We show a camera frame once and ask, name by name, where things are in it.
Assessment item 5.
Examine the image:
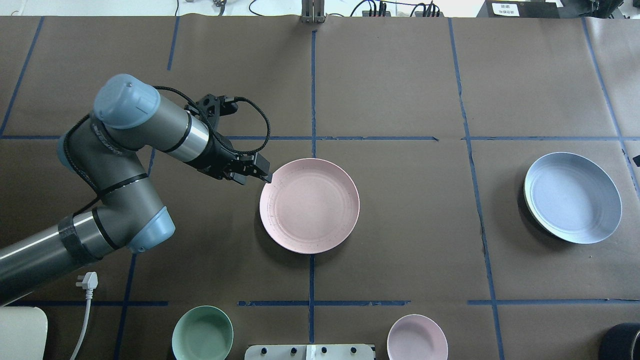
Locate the dark blue saucepan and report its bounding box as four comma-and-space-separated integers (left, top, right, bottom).
598, 322, 640, 360

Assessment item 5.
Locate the aluminium frame post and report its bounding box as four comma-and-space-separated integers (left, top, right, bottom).
300, 0, 327, 24

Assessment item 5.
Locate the white toaster power cable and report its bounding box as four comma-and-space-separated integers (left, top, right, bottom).
69, 271, 99, 360

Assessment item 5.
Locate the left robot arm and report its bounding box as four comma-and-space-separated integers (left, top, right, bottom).
0, 74, 273, 306

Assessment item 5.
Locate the black box with label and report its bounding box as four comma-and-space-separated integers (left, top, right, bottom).
476, 0, 560, 19

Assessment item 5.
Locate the pink bowl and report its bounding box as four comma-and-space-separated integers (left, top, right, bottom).
386, 314, 449, 360

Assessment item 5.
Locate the green bowl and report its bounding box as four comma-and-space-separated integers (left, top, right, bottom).
171, 305, 234, 360

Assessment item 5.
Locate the pink plate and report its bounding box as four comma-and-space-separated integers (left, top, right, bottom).
259, 158, 361, 255

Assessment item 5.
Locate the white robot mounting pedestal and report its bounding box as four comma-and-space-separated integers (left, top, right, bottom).
244, 343, 377, 360

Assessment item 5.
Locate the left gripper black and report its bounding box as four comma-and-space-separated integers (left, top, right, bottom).
189, 136, 273, 185

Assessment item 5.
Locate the white toaster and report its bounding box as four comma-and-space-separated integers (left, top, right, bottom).
0, 306, 48, 360

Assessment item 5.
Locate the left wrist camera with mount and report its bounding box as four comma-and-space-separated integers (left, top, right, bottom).
183, 94, 238, 130

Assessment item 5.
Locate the blue plate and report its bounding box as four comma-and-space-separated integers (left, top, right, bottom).
523, 152, 623, 245

